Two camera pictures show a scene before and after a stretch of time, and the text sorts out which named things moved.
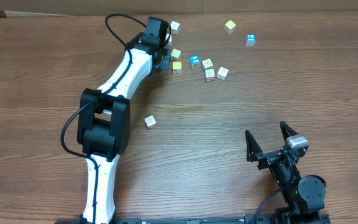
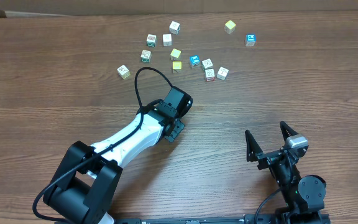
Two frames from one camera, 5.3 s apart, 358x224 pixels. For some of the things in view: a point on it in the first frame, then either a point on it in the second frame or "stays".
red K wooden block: x=209 y=73 stays
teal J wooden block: x=175 y=27 stays
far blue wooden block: x=250 y=40 stays
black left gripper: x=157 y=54 → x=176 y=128
